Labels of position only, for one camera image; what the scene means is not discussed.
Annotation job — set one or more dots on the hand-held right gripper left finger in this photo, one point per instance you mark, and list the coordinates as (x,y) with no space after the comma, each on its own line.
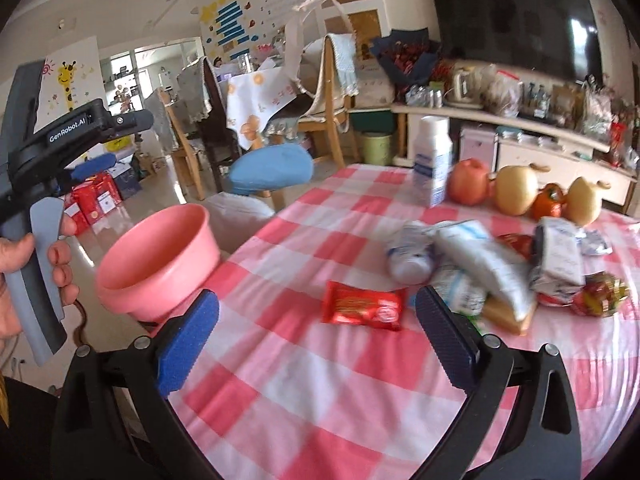
(187,342)

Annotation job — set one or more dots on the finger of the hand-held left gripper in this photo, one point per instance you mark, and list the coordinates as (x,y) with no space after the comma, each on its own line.
(130,122)
(95,166)

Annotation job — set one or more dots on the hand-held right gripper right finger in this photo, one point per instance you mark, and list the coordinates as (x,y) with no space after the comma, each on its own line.
(442,340)

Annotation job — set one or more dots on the white blue green milk carton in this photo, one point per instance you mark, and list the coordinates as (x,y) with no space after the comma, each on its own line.
(457,292)

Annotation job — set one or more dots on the white plastic bottle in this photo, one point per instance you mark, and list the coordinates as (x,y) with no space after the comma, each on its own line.
(432,160)
(410,260)

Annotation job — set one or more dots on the red snack packet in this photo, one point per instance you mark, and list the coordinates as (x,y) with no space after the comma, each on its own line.
(362,306)

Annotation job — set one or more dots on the white and blue plastic wrapper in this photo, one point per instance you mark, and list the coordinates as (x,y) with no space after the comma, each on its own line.
(485,260)

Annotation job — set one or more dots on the pink plastic bowl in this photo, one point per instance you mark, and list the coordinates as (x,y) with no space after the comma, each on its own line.
(150,260)

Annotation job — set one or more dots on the small red foil wrapper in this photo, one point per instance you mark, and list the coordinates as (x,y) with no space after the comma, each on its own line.
(517,245)

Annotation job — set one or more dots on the silver snack packet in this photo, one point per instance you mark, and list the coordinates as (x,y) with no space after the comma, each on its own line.
(557,255)

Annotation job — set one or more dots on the shiny red candy wrapper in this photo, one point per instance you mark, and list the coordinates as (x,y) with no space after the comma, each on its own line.
(600,295)

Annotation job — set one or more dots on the small silver foil wrapper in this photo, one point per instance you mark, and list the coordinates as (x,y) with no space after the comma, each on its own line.
(596,244)

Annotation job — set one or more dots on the person's left hand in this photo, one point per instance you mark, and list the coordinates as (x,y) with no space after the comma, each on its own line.
(62,275)

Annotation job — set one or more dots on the red gift boxes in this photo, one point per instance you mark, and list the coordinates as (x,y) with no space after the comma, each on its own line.
(92,205)

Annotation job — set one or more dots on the brown cardboard box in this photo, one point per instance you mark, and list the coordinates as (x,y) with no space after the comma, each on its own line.
(502,316)

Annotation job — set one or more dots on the grey lace cloth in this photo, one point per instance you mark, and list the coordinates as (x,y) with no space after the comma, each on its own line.
(192,90)

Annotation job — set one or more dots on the dark wooden chair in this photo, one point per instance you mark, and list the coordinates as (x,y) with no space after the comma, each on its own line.
(212,120)

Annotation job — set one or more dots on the white floral tablecloth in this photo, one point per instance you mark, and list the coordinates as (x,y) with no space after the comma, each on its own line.
(250,105)

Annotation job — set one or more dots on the pink checked tablecloth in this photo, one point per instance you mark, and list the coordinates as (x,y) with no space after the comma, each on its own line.
(310,385)

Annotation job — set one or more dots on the white cushion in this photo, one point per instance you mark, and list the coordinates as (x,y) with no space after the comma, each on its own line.
(235,220)

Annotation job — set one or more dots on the blue cushioned stool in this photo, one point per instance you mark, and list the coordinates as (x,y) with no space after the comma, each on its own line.
(272,171)

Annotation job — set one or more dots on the red apple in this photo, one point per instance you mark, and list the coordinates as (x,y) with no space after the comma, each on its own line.
(467,182)

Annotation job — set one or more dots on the yellow pear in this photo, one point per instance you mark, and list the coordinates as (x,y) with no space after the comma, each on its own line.
(582,202)
(516,191)

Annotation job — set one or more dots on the orange persimmon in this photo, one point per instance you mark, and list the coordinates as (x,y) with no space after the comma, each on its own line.
(548,202)

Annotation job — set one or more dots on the white cloth bag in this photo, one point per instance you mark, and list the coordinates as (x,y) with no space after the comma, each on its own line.
(296,40)

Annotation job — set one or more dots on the light wooden chair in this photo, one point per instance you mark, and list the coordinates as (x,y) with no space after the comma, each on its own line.
(329,110)

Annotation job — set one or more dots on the green waste bin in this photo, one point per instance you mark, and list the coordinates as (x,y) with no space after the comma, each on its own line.
(377,149)

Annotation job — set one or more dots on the white television cabinet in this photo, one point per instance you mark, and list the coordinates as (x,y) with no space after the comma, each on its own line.
(550,155)

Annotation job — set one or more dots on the pale blue towel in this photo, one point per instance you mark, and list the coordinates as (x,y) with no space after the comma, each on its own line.
(344,65)

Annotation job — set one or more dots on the white printed sack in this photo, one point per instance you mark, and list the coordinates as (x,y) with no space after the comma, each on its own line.
(375,85)

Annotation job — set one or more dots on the clear plastic food bag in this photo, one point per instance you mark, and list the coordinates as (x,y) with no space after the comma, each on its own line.
(502,92)

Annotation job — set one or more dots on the electric kettle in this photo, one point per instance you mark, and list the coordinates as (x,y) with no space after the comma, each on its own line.
(464,86)

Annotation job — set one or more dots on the dark blue flower bouquet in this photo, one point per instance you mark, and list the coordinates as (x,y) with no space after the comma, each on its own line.
(405,55)

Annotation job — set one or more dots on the black television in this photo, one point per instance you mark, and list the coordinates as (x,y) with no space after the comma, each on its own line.
(500,15)

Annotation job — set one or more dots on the giraffe wall sticker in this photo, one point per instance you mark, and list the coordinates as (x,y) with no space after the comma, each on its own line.
(67,80)

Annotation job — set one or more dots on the colourful wall sticker display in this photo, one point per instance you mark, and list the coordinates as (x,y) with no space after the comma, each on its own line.
(235,15)

